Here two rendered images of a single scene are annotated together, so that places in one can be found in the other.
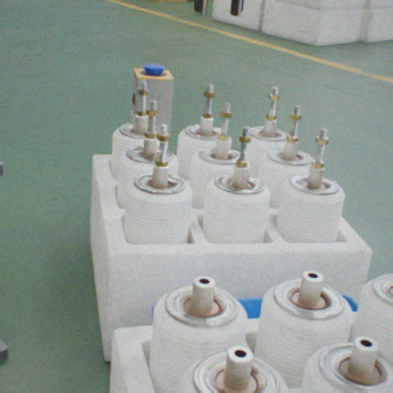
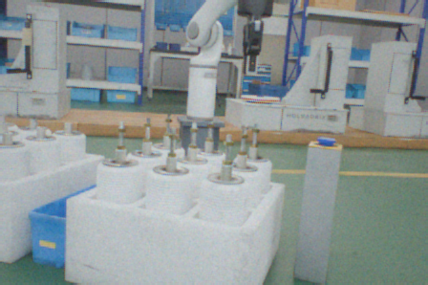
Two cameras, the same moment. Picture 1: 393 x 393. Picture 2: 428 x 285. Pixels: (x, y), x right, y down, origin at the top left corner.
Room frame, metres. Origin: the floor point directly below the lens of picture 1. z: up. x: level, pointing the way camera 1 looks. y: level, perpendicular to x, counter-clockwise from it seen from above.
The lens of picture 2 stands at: (1.56, -0.80, 0.45)
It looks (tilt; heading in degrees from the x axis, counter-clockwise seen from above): 10 degrees down; 121
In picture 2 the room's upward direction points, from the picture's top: 4 degrees clockwise
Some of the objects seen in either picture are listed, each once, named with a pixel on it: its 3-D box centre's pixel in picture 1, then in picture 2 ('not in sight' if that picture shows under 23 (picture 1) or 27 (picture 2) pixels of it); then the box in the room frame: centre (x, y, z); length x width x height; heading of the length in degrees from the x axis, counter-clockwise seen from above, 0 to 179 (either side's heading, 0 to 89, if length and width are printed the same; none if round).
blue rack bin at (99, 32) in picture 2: not in sight; (89, 31); (-2.78, 2.97, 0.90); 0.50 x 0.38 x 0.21; 131
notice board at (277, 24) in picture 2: not in sight; (275, 24); (-1.45, 5.85, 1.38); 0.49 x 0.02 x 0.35; 43
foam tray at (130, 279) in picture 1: (210, 243); (187, 227); (1.04, -0.03, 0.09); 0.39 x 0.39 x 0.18; 14
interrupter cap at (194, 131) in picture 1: (205, 132); (241, 167); (1.15, 0.00, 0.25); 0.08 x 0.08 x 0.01
